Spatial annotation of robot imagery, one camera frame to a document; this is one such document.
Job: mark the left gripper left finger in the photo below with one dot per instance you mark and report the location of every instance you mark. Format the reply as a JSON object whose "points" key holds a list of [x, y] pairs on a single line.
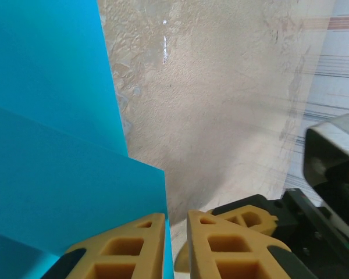
{"points": [[119, 253]]}

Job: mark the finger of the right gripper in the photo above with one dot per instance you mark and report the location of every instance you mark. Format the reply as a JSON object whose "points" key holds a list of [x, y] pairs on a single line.
{"points": [[250, 216]]}

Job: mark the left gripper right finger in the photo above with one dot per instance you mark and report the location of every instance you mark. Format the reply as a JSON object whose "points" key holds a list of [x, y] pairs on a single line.
{"points": [[235, 253]]}

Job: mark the blue paper sheet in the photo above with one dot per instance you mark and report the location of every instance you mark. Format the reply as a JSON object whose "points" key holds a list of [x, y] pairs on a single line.
{"points": [[61, 130]]}

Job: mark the striped corrugated enclosure panel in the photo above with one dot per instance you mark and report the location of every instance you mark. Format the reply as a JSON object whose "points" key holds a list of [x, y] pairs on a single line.
{"points": [[337, 58]]}

